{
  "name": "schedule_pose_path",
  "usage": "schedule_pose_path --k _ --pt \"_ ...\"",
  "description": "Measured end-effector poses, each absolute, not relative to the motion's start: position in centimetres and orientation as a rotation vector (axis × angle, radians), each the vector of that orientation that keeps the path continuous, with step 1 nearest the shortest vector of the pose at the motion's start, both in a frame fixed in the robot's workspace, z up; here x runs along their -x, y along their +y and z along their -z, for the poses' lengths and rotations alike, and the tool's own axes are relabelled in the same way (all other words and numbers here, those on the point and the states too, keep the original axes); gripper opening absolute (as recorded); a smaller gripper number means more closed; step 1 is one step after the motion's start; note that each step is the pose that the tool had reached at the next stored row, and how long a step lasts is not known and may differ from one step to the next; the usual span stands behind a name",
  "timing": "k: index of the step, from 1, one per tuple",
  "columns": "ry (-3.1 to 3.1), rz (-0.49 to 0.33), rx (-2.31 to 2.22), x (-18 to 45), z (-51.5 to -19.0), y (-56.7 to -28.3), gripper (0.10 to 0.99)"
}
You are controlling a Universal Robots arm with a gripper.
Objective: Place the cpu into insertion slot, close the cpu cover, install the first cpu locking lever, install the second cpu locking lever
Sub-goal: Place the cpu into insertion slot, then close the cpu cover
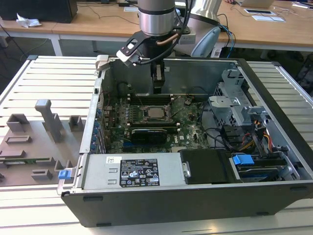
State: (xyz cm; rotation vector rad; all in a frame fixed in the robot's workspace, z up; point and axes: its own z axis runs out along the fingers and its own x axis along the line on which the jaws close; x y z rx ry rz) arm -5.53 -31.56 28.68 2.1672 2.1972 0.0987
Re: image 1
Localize grey case latch handle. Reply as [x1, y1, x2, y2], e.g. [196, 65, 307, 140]
[94, 55, 110, 77]

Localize black internal cable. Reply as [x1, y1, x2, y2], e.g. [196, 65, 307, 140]
[199, 102, 233, 150]

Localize white paper sheets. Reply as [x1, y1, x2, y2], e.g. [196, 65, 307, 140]
[251, 15, 286, 23]

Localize blue disk carrier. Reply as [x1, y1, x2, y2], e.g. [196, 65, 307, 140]
[232, 153, 281, 182]

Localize black graphics card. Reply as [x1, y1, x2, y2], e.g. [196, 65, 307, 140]
[131, 128, 168, 145]

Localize crumpled white paper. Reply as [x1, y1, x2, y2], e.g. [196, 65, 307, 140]
[16, 12, 42, 28]

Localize green RAM stick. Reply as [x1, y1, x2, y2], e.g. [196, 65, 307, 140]
[0, 158, 49, 166]

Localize white framed tablet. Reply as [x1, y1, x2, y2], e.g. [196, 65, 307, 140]
[244, 8, 273, 15]

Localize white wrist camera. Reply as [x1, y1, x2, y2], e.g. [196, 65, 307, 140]
[116, 40, 144, 67]

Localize orange yellow wire bundle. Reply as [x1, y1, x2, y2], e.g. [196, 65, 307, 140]
[241, 119, 273, 152]

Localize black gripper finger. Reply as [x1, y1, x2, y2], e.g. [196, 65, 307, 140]
[151, 62, 166, 95]

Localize green motherboard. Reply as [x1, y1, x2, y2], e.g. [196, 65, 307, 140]
[101, 94, 211, 155]

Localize black plastic shroud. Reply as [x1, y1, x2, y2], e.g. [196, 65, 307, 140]
[179, 148, 231, 185]

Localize black CPU socket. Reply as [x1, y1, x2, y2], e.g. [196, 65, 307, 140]
[129, 104, 175, 123]

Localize wooden desk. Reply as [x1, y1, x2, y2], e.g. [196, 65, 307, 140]
[0, 20, 59, 40]
[52, 0, 221, 44]
[215, 0, 313, 52]

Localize metal CPU socket cover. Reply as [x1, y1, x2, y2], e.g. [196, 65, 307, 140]
[166, 96, 187, 118]

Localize silver power supply unit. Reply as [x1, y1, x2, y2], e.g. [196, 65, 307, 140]
[82, 153, 186, 190]

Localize black box on desk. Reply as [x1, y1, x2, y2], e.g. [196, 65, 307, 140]
[0, 0, 78, 24]

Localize silver CPU plate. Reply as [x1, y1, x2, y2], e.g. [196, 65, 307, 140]
[146, 107, 167, 118]

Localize blue cable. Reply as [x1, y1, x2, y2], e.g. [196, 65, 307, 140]
[221, 24, 237, 58]

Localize black open PC case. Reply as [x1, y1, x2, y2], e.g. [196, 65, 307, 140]
[56, 55, 313, 228]

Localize silver drive cage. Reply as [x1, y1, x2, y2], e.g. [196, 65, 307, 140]
[207, 68, 269, 128]

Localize grey parts rack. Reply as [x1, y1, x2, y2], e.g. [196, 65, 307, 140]
[0, 99, 88, 188]

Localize black RAM slot bank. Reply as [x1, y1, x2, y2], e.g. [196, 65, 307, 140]
[127, 94, 175, 105]
[127, 121, 181, 130]

